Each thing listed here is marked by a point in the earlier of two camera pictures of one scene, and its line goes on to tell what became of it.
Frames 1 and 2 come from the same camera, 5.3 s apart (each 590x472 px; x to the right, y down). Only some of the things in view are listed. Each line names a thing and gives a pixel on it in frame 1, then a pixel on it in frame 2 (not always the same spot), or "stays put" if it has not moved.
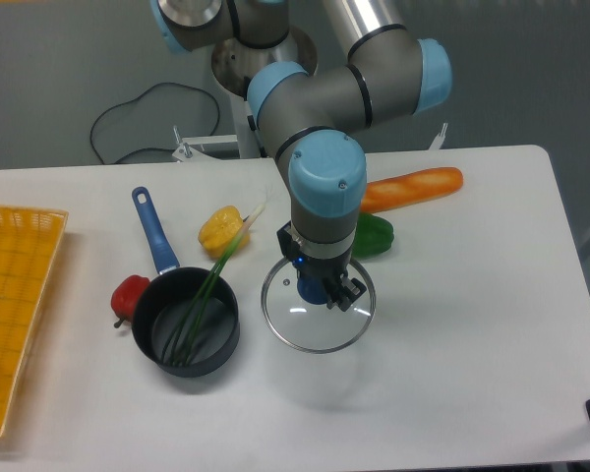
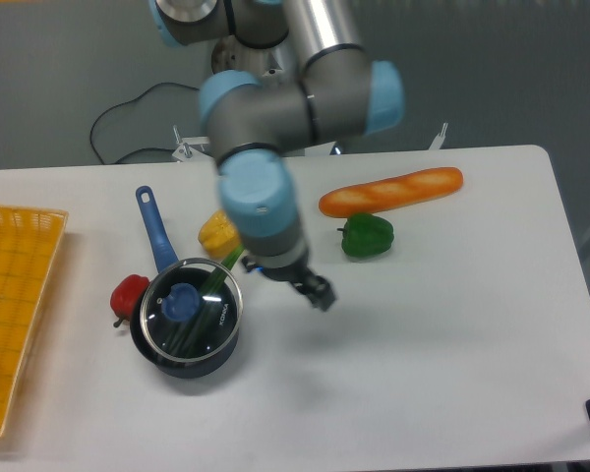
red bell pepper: [126, 295] stays put
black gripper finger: [358, 289] → [324, 296]
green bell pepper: [374, 235] stays put
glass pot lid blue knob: [314, 327] → [183, 324]
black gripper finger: [344, 296] → [316, 289]
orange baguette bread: [409, 188] stays put
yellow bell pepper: [219, 229] stays put
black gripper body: [326, 270] → [299, 275]
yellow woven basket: [19, 250] stays put
